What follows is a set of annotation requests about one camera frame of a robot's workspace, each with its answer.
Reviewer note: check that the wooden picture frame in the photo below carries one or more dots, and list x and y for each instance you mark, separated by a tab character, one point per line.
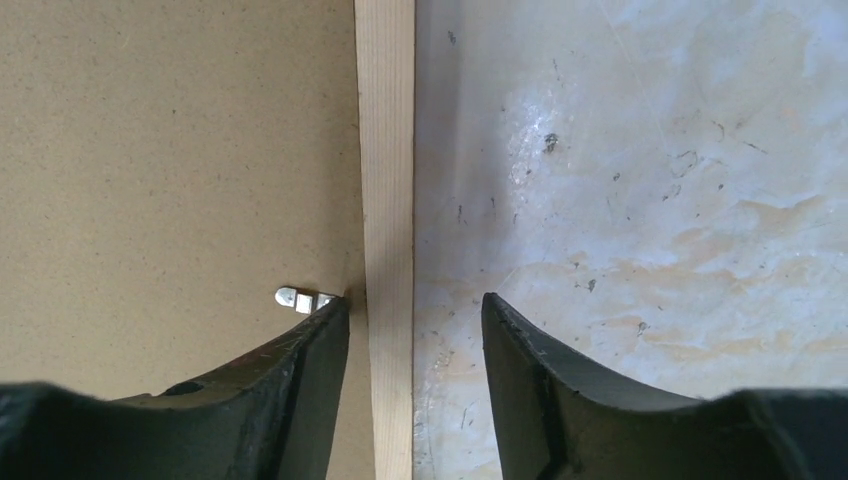
385	50

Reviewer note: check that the brown cardboard backing board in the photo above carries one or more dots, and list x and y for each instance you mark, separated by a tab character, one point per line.
166	168

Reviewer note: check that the metal retaining clip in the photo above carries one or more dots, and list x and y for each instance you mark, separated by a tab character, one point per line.
302	301

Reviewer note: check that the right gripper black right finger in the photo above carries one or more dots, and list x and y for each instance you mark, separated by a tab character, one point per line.
558	414

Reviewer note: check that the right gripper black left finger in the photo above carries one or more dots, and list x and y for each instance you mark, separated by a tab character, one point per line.
269	414

